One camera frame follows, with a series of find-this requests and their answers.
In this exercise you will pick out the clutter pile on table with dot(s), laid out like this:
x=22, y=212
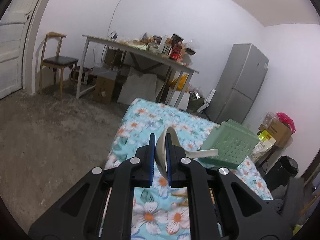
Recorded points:
x=172, y=47

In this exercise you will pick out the floral light-blue tablecloth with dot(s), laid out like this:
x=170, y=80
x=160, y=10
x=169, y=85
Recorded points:
x=158, y=212

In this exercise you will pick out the black round bin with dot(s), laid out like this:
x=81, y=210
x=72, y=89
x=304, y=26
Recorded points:
x=279, y=175

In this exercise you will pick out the grey refrigerator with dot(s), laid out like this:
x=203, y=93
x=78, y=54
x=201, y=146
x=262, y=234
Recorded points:
x=239, y=84

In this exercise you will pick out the cream ceramic soup spoon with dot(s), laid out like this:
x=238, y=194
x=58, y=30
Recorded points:
x=161, y=157

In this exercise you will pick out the white door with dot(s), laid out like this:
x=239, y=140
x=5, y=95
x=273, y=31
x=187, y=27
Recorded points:
x=14, y=26

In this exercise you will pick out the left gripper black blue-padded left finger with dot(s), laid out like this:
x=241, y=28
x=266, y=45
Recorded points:
x=134, y=172

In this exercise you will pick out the yellow plastic bag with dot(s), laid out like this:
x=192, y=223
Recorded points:
x=181, y=82

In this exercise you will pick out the cardboard box by wall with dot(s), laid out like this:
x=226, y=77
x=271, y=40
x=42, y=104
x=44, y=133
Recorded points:
x=279, y=131

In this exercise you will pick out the brown cardboard box under table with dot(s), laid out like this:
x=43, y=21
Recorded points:
x=104, y=87

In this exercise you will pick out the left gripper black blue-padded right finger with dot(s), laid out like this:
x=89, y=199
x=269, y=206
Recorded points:
x=186, y=172

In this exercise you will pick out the green perforated utensil basket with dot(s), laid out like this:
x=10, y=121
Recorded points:
x=234, y=143

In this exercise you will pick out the white long table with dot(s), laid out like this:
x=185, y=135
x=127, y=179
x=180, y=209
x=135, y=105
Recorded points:
x=161, y=60

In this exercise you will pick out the pink plastic bag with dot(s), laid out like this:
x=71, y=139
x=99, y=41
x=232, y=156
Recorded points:
x=285, y=119

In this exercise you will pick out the yellow green snack bag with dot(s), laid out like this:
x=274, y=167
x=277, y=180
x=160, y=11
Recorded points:
x=263, y=146

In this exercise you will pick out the white sack under table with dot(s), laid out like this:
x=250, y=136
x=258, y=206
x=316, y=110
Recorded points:
x=138, y=85

